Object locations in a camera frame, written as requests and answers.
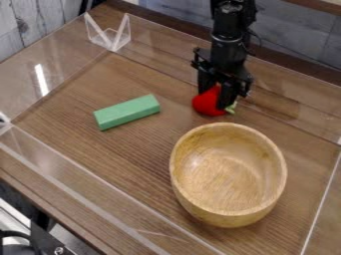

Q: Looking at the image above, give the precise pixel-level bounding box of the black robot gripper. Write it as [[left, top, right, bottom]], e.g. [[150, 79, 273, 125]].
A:
[[190, 48, 254, 110]]

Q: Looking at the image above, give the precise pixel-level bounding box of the red plush fruit green leaf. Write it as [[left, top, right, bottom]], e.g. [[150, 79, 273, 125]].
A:
[[191, 86, 236, 117]]

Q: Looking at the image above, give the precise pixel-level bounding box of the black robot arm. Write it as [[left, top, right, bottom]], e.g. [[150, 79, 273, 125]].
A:
[[190, 0, 257, 111]]

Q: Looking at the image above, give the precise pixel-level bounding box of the green rectangular block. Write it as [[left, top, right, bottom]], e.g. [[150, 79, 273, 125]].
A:
[[94, 95, 161, 130]]

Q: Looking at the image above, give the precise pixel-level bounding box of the wooden bowl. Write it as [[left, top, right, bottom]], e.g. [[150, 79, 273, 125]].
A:
[[170, 123, 288, 228]]

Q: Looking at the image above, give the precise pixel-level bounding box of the clear acrylic tray enclosure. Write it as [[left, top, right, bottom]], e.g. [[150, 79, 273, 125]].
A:
[[0, 18, 341, 255]]

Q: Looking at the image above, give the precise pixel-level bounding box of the black metal bracket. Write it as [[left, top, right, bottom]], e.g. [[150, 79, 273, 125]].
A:
[[31, 222, 78, 255]]

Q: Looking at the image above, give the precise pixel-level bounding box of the black cable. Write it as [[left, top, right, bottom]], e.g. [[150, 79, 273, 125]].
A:
[[0, 229, 42, 255]]

